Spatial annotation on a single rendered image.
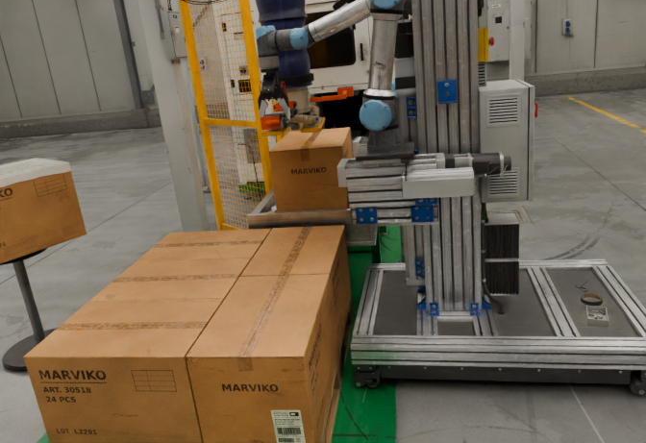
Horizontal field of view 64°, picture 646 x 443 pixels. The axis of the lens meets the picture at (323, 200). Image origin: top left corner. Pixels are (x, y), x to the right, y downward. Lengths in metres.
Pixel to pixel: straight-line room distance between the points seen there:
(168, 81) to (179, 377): 2.26
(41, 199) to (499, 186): 2.19
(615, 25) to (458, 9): 9.84
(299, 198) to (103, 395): 1.40
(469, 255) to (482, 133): 0.56
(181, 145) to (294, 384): 2.30
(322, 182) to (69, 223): 1.35
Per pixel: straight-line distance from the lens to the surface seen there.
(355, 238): 2.82
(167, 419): 2.00
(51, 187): 2.96
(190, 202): 3.79
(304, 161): 2.78
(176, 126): 3.69
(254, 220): 2.89
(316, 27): 2.09
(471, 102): 2.23
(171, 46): 3.58
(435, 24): 2.20
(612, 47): 11.97
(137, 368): 1.92
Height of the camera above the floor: 1.47
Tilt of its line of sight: 17 degrees down
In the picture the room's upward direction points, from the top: 6 degrees counter-clockwise
